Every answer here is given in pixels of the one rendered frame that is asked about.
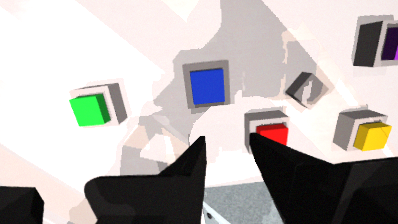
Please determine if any green button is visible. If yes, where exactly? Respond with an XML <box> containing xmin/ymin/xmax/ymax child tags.
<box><xmin>69</xmin><ymin>83</ymin><xmax>128</xmax><ymax>129</ymax></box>

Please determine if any purple button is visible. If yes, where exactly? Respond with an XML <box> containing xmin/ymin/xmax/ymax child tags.
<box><xmin>353</xmin><ymin>20</ymin><xmax>398</xmax><ymax>68</ymax></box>

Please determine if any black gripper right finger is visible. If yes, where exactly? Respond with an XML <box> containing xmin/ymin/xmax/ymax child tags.
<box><xmin>249</xmin><ymin>133</ymin><xmax>398</xmax><ymax>224</ymax></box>

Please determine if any red button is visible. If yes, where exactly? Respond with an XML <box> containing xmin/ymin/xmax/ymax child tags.
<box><xmin>244</xmin><ymin>110</ymin><xmax>289</xmax><ymax>155</ymax></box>

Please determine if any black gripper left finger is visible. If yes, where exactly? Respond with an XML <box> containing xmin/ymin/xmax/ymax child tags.
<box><xmin>83</xmin><ymin>136</ymin><xmax>207</xmax><ymax>224</ymax></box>

